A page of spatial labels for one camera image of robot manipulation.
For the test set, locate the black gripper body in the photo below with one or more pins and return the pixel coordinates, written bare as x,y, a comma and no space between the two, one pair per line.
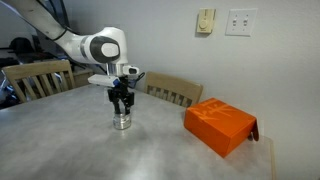
120,92

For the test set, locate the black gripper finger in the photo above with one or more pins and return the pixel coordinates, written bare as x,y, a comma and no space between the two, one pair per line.
116,106
128,105

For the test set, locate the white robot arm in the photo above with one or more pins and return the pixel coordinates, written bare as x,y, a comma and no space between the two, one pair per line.
105,47

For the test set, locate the silver jar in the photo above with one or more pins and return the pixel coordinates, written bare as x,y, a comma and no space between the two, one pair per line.
121,121

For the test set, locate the wooden chair at left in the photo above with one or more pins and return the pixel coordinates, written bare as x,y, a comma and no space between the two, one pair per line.
41,79

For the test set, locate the orange cardboard box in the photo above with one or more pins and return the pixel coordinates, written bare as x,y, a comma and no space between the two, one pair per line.
220,126

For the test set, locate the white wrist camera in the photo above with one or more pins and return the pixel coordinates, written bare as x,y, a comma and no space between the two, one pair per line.
104,80

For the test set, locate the wooden chair by wall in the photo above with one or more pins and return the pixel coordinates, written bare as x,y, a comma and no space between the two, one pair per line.
173,89

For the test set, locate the beige wall thermostat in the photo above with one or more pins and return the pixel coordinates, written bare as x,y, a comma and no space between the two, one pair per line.
205,21

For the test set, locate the white double light switch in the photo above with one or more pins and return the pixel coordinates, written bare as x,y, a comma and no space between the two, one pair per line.
240,22

